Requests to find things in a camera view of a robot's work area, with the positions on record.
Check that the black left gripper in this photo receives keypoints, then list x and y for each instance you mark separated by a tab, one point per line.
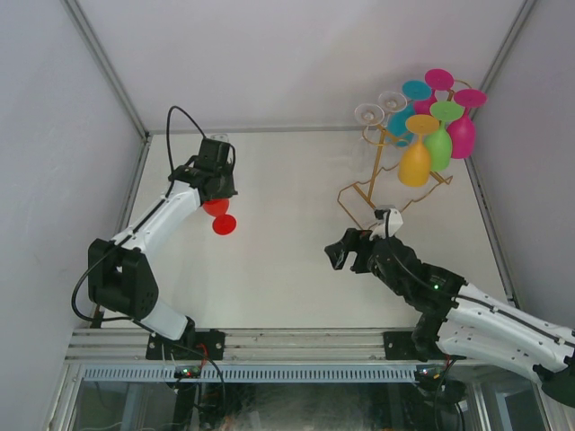
229	190

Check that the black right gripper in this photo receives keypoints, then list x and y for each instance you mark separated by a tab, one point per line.
356	241

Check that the red wine glass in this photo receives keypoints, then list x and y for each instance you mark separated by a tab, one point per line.
223	223

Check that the yellow wine glass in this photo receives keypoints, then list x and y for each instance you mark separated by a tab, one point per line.
414	167

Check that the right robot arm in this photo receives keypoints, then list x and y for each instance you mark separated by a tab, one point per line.
460	320

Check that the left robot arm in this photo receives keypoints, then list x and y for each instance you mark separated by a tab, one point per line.
120	277

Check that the clear wine glass front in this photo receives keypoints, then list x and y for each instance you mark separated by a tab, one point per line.
370	117

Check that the clear wine glass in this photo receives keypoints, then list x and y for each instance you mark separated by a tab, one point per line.
392	102
370	117

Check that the green wine glass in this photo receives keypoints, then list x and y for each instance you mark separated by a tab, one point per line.
439	143

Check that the clear wine glass rear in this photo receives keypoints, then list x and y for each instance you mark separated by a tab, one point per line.
392	102

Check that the magenta wine glass front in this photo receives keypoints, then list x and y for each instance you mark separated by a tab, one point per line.
462	131

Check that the magenta wine glass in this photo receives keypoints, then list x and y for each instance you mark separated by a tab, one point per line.
438	80
462	131

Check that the blue wine glass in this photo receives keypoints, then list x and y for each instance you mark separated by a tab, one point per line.
413	90

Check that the magenta wine glass rear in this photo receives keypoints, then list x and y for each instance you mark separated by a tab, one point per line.
438	80

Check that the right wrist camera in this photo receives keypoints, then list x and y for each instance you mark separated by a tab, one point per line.
389	221

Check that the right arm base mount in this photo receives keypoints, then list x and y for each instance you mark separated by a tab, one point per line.
413	345

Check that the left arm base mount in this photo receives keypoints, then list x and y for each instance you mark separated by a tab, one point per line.
204	344

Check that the aluminium frame rail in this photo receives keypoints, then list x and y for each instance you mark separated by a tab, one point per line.
350	346

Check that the slotted grey cable duct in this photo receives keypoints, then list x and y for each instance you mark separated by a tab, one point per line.
252	374

